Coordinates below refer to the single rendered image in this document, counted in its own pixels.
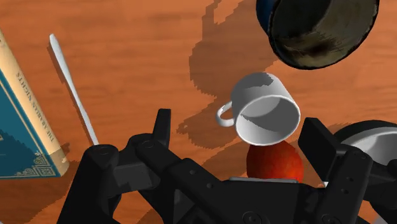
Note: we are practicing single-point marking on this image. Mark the white butter knife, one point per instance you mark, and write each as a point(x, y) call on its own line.
point(73, 90)

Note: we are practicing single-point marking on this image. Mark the red apple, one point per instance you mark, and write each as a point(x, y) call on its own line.
point(274, 164)

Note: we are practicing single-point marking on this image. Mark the dark blue bowl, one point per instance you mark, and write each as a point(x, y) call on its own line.
point(319, 31)

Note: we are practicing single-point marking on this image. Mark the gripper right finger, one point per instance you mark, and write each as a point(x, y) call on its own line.
point(344, 173)

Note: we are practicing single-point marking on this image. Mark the blue book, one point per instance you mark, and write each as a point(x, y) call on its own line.
point(24, 130)

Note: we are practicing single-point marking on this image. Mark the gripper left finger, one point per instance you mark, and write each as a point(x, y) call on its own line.
point(141, 173)

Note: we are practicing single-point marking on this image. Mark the black and grey plate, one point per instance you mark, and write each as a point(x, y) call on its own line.
point(372, 139)

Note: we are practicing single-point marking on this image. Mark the white mug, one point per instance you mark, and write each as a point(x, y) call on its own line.
point(263, 111)

